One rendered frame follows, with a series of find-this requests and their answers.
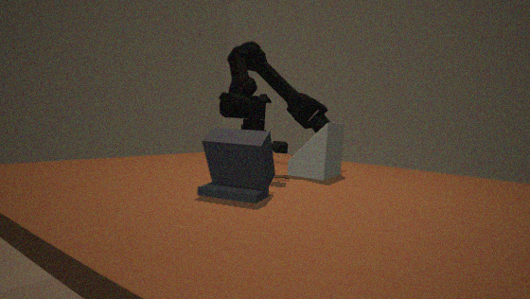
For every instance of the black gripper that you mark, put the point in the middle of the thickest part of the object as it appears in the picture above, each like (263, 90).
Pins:
(277, 146)

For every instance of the grey square panel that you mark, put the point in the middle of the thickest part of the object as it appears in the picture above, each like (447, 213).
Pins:
(240, 163)

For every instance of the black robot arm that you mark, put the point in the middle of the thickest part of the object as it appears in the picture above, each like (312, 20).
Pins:
(239, 102)

